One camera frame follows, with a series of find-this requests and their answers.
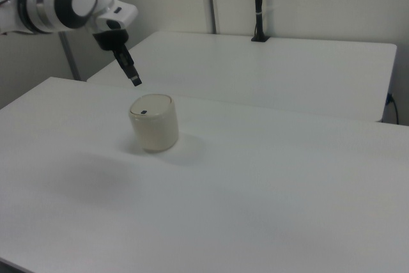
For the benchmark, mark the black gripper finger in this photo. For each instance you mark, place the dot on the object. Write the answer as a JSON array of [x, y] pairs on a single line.
[[123, 63], [129, 60]]

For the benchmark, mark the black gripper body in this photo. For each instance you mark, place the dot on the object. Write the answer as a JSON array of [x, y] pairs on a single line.
[[110, 39]]

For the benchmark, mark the cream plastic trash bin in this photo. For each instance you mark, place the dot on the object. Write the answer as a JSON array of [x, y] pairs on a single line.
[[156, 132]]

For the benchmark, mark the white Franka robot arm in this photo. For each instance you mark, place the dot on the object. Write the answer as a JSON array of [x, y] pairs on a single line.
[[41, 4]]

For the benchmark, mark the white side table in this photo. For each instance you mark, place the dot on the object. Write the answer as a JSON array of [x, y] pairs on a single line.
[[255, 71]]

